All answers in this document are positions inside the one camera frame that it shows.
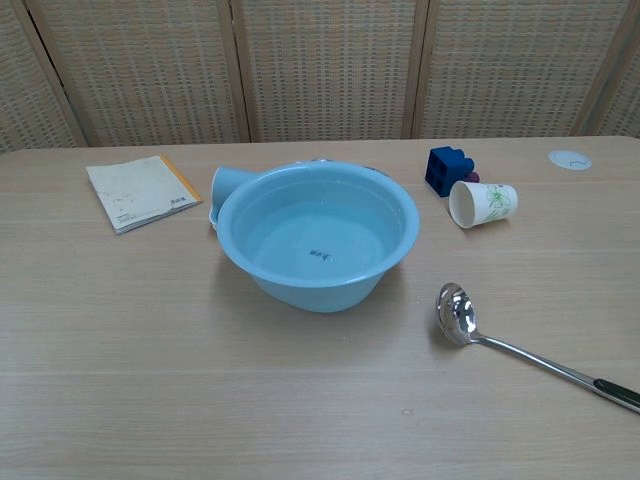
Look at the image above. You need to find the light blue plastic cup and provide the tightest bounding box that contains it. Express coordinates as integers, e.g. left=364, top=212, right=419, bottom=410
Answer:
left=210, top=166, right=258, bottom=217

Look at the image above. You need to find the white round sticker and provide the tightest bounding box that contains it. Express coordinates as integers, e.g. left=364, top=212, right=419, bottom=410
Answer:
left=547, top=150, right=592, bottom=170

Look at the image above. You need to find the stainless steel ladle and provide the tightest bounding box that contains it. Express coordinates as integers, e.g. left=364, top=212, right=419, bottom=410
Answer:
left=435, top=282, right=640, bottom=414

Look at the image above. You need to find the blue plastic basin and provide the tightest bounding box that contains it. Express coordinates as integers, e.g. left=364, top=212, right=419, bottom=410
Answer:
left=215, top=161, right=421, bottom=315

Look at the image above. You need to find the white paper cup green print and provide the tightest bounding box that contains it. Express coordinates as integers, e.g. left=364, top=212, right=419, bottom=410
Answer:
left=448, top=180, right=519, bottom=230

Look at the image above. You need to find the dark blue building block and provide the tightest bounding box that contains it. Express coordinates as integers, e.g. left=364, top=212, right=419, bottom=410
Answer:
left=424, top=146, right=475, bottom=200

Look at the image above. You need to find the white booklet orange spine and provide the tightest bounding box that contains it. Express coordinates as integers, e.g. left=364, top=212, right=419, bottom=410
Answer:
left=85, top=154, right=204, bottom=236

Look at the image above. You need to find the woven folding screen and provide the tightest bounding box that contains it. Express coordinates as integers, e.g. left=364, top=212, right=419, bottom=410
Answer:
left=0, top=0, right=640, bottom=155

